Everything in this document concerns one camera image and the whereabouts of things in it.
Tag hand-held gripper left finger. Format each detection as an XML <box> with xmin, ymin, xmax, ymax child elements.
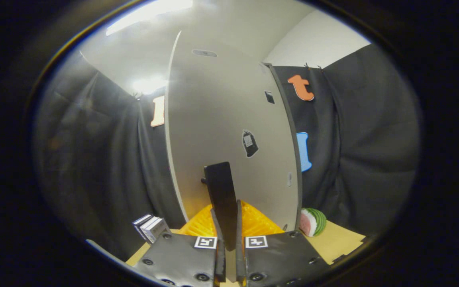
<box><xmin>134</xmin><ymin>204</ymin><xmax>227</xmax><ymax>287</ymax></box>

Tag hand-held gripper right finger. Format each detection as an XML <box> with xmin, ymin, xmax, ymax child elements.
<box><xmin>235</xmin><ymin>199</ymin><xmax>330</xmax><ymax>287</ymax></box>

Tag black door handle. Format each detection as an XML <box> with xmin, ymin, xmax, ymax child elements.
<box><xmin>204</xmin><ymin>161</ymin><xmax>239</xmax><ymax>252</ymax></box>

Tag dark grey shoe cabinet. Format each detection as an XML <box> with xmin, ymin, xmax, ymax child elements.
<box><xmin>265</xmin><ymin>63</ymin><xmax>303</xmax><ymax>232</ymax></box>

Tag grey shoe cabinet door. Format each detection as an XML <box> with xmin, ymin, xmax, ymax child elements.
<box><xmin>165</xmin><ymin>31</ymin><xmax>298</xmax><ymax>232</ymax></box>

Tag grey figure cover book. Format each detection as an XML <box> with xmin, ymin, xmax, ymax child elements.
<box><xmin>140</xmin><ymin>216</ymin><xmax>171</xmax><ymax>244</ymax></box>

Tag toy watermelon slice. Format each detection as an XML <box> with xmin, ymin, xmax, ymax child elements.
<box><xmin>299</xmin><ymin>208</ymin><xmax>327</xmax><ymax>237</ymax></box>

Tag blue cover book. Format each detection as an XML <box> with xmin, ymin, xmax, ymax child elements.
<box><xmin>132</xmin><ymin>214</ymin><xmax>153</xmax><ymax>240</ymax></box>

